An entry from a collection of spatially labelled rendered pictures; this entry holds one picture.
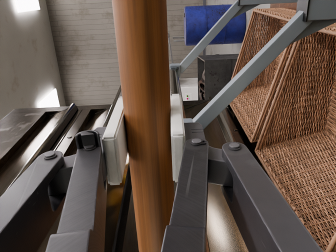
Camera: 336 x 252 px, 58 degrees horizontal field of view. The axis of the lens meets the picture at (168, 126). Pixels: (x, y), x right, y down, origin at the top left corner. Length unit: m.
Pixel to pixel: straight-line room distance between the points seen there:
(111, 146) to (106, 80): 9.45
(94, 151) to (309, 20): 0.47
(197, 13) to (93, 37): 5.21
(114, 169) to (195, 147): 0.05
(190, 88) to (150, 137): 6.20
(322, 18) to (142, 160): 0.45
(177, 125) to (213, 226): 0.78
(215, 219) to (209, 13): 3.99
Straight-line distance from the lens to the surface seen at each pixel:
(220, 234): 0.91
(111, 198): 1.00
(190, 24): 4.62
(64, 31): 9.60
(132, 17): 0.17
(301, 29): 0.58
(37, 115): 1.85
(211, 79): 3.60
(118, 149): 0.17
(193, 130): 0.18
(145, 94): 0.18
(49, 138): 1.43
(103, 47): 9.40
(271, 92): 1.22
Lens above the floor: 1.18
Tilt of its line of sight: level
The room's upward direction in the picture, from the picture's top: 93 degrees counter-clockwise
